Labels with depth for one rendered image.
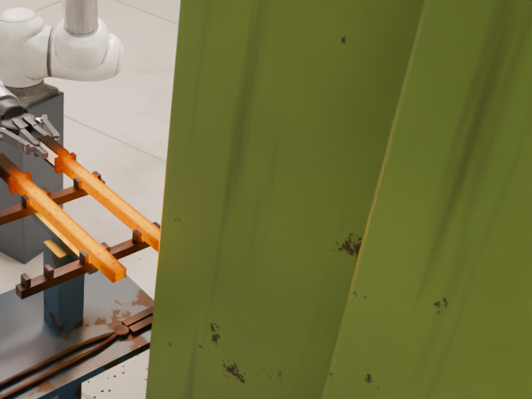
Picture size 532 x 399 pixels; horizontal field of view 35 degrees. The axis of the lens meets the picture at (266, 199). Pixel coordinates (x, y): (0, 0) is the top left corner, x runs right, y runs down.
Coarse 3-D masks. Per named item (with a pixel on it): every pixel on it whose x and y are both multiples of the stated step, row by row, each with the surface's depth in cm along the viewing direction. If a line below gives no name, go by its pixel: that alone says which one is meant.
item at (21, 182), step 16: (0, 160) 178; (0, 176) 178; (16, 176) 174; (16, 192) 175; (32, 192) 171; (48, 208) 167; (64, 224) 164; (80, 240) 161; (96, 256) 157; (112, 256) 158; (112, 272) 154
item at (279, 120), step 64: (192, 0) 118; (256, 0) 110; (320, 0) 102; (384, 0) 96; (192, 64) 123; (256, 64) 114; (320, 64) 106; (384, 64) 99; (192, 128) 128; (256, 128) 118; (320, 128) 109; (384, 128) 102; (192, 192) 133; (256, 192) 122; (320, 192) 113; (192, 256) 139; (256, 256) 127; (320, 256) 117; (192, 320) 145; (256, 320) 132; (320, 320) 122; (192, 384) 152; (256, 384) 138; (320, 384) 127
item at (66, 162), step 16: (48, 144) 184; (64, 160) 181; (80, 176) 178; (96, 192) 174; (112, 192) 175; (112, 208) 172; (128, 208) 171; (128, 224) 169; (144, 224) 167; (144, 240) 167
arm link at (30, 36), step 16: (0, 16) 258; (16, 16) 256; (32, 16) 258; (0, 32) 255; (16, 32) 254; (32, 32) 256; (48, 32) 260; (0, 48) 257; (16, 48) 256; (32, 48) 257; (0, 64) 260; (16, 64) 259; (32, 64) 259; (0, 80) 264; (16, 80) 262; (32, 80) 265
